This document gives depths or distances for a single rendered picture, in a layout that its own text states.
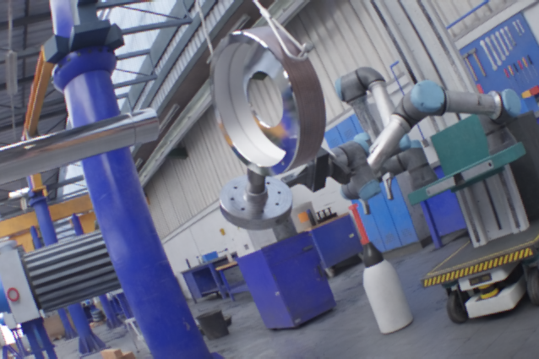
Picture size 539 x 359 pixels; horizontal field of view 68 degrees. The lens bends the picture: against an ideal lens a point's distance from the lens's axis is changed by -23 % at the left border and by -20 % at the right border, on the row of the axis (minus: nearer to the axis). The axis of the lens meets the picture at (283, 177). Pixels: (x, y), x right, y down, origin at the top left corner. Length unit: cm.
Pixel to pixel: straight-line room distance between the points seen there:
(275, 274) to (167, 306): 159
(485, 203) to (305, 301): 209
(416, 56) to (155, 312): 186
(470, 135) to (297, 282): 224
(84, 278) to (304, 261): 200
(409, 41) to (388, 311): 145
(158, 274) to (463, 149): 163
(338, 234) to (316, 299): 283
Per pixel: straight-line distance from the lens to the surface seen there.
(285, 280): 392
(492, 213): 237
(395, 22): 251
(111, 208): 251
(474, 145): 224
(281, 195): 136
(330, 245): 668
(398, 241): 581
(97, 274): 440
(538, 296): 206
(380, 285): 265
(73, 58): 276
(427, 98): 169
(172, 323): 248
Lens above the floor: 76
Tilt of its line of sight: 6 degrees up
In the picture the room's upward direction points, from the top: 22 degrees counter-clockwise
